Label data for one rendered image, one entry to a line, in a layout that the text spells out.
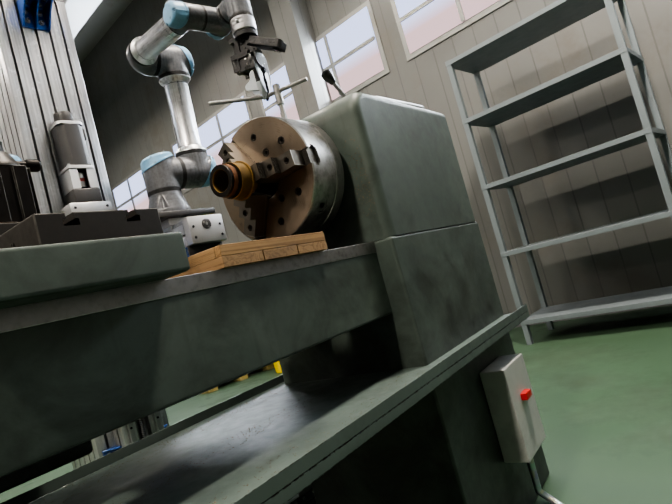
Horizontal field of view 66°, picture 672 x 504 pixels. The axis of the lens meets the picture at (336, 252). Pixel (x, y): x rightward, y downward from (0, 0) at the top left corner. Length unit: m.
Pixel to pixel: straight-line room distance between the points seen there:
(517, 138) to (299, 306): 3.81
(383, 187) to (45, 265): 0.86
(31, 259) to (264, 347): 0.43
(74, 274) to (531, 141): 4.21
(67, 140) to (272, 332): 1.17
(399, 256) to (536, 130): 3.44
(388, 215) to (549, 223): 3.38
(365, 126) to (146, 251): 0.75
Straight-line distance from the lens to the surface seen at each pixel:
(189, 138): 2.03
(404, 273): 1.30
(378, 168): 1.33
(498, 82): 4.80
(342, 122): 1.37
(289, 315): 1.01
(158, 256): 0.77
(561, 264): 4.62
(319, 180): 1.23
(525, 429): 1.62
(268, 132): 1.31
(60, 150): 1.94
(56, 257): 0.70
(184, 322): 0.85
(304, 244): 1.07
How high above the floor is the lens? 0.79
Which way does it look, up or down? 3 degrees up
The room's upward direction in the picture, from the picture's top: 15 degrees counter-clockwise
